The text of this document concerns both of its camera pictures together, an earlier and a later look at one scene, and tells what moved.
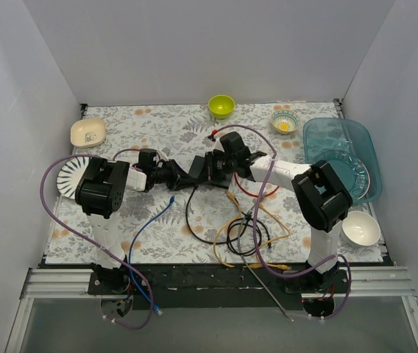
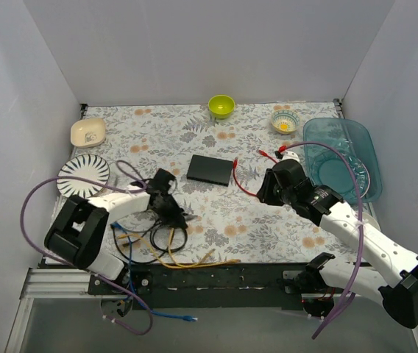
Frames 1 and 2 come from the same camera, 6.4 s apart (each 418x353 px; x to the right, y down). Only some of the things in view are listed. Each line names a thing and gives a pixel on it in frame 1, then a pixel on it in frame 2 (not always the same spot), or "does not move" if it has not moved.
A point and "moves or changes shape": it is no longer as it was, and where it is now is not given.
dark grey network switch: (207, 170) does not move
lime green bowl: (221, 106) does not move
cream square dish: (87, 133) does not move
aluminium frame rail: (366, 282) does not move
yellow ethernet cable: (216, 234) → (175, 265)
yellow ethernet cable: (282, 267) → (211, 252)
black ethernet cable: (210, 242) → (153, 244)
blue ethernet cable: (132, 248) → (187, 318)
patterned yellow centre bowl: (285, 121) does not move
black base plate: (216, 287) does not move
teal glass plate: (354, 173) does not move
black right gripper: (208, 170) → (268, 189)
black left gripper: (174, 175) → (174, 215)
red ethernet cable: (249, 194) moves or changes shape
